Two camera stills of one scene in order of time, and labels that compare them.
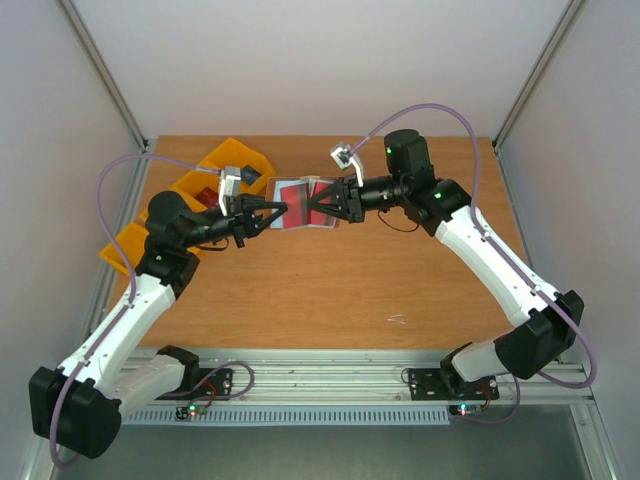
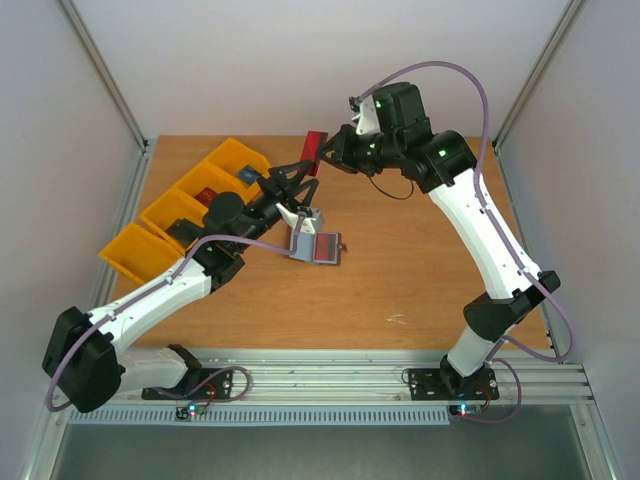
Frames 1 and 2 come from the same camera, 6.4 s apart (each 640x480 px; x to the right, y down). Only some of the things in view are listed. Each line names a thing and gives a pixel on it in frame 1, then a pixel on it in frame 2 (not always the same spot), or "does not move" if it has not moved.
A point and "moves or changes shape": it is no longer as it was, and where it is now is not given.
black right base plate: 446,384 does not move
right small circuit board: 463,409 does not move
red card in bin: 208,197 does not move
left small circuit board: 184,412 does not move
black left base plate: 219,386 does not move
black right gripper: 354,198 to 345,148
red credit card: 296,198 moves or changes shape
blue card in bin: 249,174 does not move
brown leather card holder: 296,192 moves or changes shape
